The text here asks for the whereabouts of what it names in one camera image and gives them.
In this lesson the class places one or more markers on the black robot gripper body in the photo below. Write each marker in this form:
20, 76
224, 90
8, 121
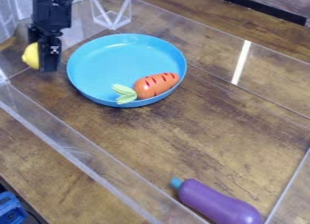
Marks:
51, 16

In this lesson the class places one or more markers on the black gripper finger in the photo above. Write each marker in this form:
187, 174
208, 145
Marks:
33, 33
49, 53

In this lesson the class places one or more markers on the yellow toy lemon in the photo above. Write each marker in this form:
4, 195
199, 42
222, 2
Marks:
31, 56

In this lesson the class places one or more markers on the blue round plastic tray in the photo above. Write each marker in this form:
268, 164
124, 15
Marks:
123, 59

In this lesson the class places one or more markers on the orange toy carrot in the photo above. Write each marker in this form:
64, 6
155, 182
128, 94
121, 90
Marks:
147, 87

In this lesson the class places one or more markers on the blue object at corner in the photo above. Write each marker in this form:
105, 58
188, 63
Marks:
12, 213

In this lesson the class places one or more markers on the purple toy eggplant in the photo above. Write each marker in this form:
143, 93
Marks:
222, 209

